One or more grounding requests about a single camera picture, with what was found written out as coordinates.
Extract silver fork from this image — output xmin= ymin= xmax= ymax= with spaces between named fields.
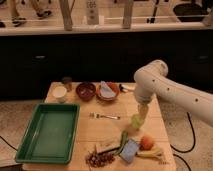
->
xmin=89 ymin=113 xmax=120 ymax=120

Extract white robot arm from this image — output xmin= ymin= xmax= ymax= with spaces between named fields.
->
xmin=134 ymin=60 xmax=213 ymax=127

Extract green cup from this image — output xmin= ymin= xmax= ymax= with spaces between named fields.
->
xmin=131 ymin=114 xmax=142 ymax=130

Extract orange fruit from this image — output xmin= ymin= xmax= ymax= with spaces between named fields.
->
xmin=140 ymin=135 xmax=155 ymax=150

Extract green cucumber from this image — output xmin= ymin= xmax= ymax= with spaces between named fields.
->
xmin=114 ymin=131 xmax=128 ymax=155

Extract orange bowl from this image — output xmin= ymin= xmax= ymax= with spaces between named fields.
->
xmin=96 ymin=81 xmax=120 ymax=101

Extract blue grey cloth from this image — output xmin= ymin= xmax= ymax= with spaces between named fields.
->
xmin=100 ymin=81 xmax=115 ymax=98

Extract blue sponge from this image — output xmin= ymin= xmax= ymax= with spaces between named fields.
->
xmin=119 ymin=139 xmax=139 ymax=164

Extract yellow banana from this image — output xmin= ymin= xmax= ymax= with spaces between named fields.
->
xmin=136 ymin=148 xmax=163 ymax=158

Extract white box with dark edge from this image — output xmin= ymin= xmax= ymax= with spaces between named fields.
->
xmin=95 ymin=140 xmax=120 ymax=153

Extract dark red bowl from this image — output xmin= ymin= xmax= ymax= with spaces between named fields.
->
xmin=76 ymin=82 xmax=96 ymax=101

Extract bunch of red grapes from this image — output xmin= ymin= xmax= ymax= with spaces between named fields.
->
xmin=85 ymin=152 xmax=115 ymax=168

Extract dark brown cup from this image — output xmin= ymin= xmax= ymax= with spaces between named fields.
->
xmin=62 ymin=77 xmax=72 ymax=92

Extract white cup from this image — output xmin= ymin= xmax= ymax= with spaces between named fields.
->
xmin=52 ymin=86 xmax=67 ymax=103

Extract green plastic tray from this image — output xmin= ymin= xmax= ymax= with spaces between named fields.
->
xmin=15 ymin=103 xmax=80 ymax=164

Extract white remote control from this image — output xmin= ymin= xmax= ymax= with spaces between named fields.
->
xmin=86 ymin=0 xmax=99 ymax=25

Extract white handled knife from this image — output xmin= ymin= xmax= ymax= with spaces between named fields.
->
xmin=119 ymin=84 xmax=135 ymax=92

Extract black cable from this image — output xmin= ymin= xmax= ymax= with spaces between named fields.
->
xmin=170 ymin=112 xmax=198 ymax=171

